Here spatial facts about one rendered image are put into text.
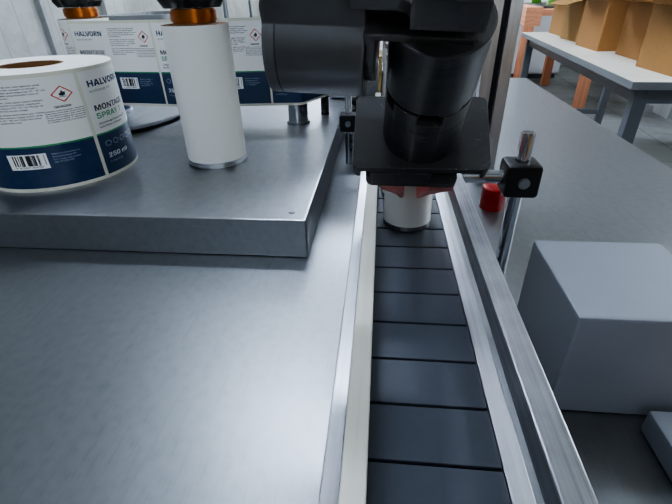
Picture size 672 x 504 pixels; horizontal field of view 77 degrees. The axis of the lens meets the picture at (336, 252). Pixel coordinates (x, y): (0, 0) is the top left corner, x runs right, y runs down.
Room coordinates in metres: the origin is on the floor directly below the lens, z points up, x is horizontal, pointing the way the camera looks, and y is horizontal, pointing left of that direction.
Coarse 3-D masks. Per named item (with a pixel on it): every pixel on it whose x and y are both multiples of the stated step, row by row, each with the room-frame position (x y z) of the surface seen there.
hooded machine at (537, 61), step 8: (528, 0) 6.32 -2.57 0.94; (544, 0) 6.28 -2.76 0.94; (544, 16) 6.25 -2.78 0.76; (544, 24) 6.24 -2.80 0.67; (520, 32) 6.28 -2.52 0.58; (536, 56) 6.25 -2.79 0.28; (544, 56) 6.23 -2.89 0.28; (536, 64) 6.24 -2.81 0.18; (560, 64) 6.21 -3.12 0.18; (512, 72) 6.28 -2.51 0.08; (528, 72) 6.25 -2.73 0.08; (536, 72) 6.24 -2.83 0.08; (552, 72) 6.21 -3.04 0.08
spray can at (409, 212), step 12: (384, 192) 0.42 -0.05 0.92; (408, 192) 0.39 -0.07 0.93; (384, 204) 0.42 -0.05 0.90; (396, 204) 0.40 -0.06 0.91; (408, 204) 0.39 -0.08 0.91; (420, 204) 0.39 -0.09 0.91; (384, 216) 0.41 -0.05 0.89; (396, 216) 0.40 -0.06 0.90; (408, 216) 0.39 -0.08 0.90; (420, 216) 0.39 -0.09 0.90; (396, 228) 0.40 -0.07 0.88; (408, 228) 0.39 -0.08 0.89; (420, 228) 0.40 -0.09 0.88
